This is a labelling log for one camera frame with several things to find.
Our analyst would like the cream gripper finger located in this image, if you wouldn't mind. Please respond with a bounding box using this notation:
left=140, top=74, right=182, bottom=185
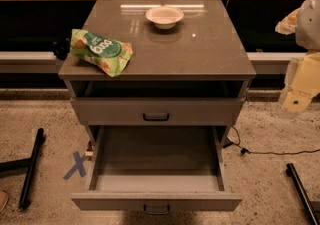
left=278, top=89, right=312, bottom=119

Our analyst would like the grey drawer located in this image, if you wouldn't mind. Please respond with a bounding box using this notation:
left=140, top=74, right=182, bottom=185
left=71, top=98, right=243, bottom=126
left=72, top=126, right=241, bottom=215

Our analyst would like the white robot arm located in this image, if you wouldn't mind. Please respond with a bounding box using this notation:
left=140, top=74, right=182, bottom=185
left=275, top=0, right=320, bottom=118

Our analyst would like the grey drawer cabinet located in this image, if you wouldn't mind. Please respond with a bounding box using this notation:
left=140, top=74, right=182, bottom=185
left=59, top=0, right=255, bottom=144

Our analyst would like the grey top drawer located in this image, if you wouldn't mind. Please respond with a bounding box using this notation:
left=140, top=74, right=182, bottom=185
left=71, top=98, right=243, bottom=126

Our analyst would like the black stand leg right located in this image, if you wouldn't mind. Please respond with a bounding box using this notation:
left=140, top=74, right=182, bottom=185
left=286, top=163, right=320, bottom=225

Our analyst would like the black stand leg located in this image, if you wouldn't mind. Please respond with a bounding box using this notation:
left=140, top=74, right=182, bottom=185
left=286, top=163, right=320, bottom=225
left=0, top=128, right=46, bottom=209

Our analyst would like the white bowl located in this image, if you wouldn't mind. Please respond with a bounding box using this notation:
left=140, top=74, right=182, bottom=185
left=145, top=6, right=184, bottom=30

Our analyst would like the green snack bag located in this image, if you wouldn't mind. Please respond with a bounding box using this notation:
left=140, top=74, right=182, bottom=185
left=70, top=29, right=133, bottom=77

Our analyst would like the blue tape cross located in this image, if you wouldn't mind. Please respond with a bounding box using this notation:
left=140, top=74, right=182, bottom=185
left=63, top=151, right=87, bottom=180

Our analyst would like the black object behind cabinet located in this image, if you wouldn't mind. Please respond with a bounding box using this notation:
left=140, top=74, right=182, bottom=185
left=52, top=38, right=70, bottom=60

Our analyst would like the black stand leg left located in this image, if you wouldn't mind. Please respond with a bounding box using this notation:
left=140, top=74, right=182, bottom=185
left=0, top=128, right=46, bottom=209

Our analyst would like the shoe tip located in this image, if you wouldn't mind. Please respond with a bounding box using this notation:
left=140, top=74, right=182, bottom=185
left=0, top=190, right=9, bottom=213

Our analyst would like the black cable on floor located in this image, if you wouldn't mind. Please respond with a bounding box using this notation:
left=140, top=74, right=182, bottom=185
left=222, top=125, right=320, bottom=156

